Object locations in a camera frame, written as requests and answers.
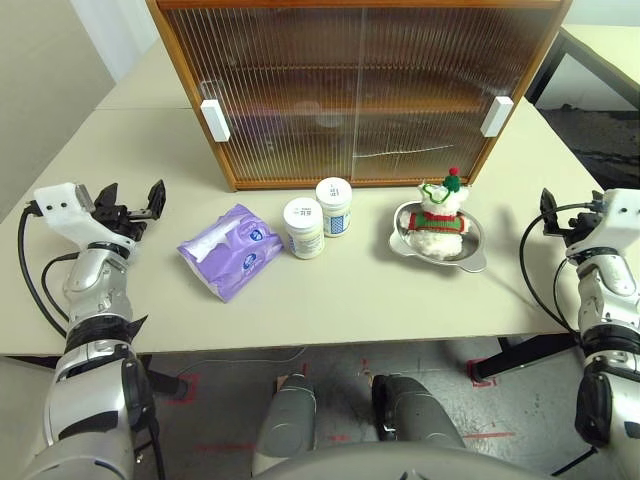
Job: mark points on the purple wet wipes pack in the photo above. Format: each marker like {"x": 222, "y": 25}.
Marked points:
{"x": 225, "y": 250}

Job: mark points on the wooden cabinet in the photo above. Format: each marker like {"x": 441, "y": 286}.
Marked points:
{"x": 300, "y": 184}

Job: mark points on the white jar blue patterned label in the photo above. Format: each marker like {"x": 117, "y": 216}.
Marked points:
{"x": 334, "y": 200}

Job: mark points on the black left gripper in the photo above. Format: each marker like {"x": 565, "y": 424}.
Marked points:
{"x": 120, "y": 217}

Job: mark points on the grey robot right leg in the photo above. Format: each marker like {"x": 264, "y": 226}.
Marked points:
{"x": 420, "y": 415}

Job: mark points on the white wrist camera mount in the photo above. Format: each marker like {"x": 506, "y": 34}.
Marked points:
{"x": 620, "y": 210}
{"x": 65, "y": 210}

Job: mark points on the white jar plain label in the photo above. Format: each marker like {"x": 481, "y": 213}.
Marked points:
{"x": 304, "y": 235}

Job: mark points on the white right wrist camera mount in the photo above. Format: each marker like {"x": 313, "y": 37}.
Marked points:
{"x": 620, "y": 210}

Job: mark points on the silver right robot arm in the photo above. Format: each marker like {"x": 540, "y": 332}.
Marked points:
{"x": 610, "y": 280}

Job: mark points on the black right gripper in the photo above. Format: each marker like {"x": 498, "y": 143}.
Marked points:
{"x": 580, "y": 222}

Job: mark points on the black table leg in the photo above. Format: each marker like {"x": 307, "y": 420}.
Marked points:
{"x": 525, "y": 357}
{"x": 167, "y": 384}

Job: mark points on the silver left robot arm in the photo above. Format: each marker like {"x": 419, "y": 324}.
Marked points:
{"x": 95, "y": 280}

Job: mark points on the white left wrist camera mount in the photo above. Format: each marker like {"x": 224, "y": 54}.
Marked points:
{"x": 65, "y": 210}

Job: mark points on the grey robot torso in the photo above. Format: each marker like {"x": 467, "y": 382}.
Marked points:
{"x": 400, "y": 465}

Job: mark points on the clear ribbed sliding door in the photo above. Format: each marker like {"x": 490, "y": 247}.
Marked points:
{"x": 275, "y": 125}
{"x": 425, "y": 100}

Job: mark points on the stainless steel bowl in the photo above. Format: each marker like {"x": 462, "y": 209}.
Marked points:
{"x": 470, "y": 250}

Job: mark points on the white plush toy christmas sweater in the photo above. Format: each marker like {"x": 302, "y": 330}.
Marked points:
{"x": 440, "y": 240}

